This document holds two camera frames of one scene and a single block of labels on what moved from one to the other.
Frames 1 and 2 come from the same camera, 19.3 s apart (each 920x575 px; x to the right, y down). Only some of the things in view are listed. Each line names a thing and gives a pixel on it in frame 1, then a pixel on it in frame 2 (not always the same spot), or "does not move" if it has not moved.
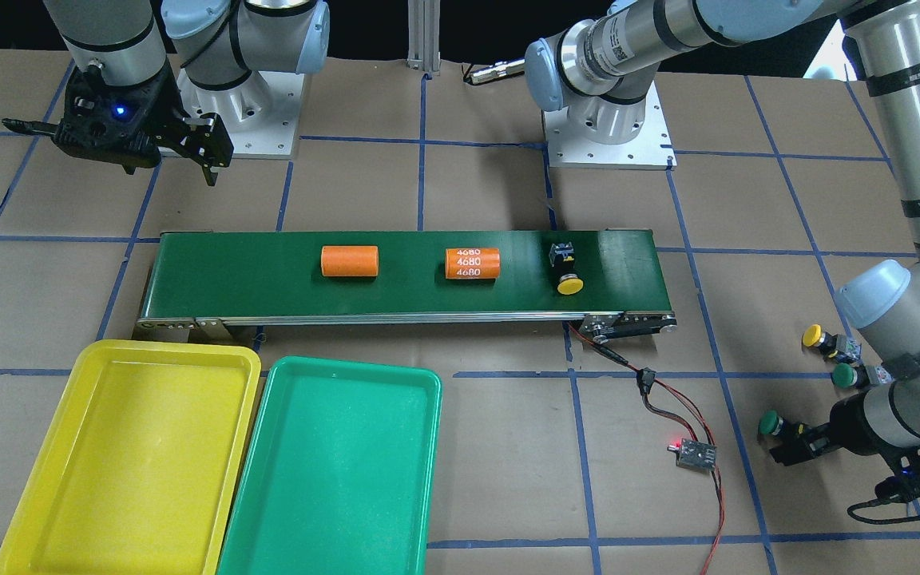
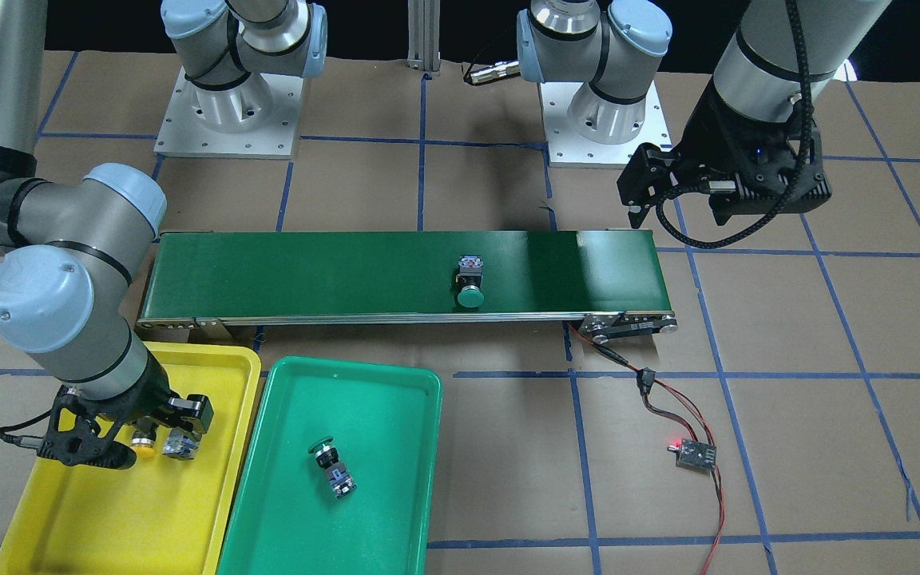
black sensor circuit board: (690, 454) does not move
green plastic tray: (338, 474) does not move
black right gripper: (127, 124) to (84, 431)
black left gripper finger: (800, 450) to (648, 176)
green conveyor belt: (210, 280) does not move
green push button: (844, 375) to (471, 293)
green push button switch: (771, 422) to (327, 458)
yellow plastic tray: (136, 470) does not move
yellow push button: (832, 346) to (180, 444)
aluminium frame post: (424, 35) does not move
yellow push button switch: (562, 257) to (143, 442)
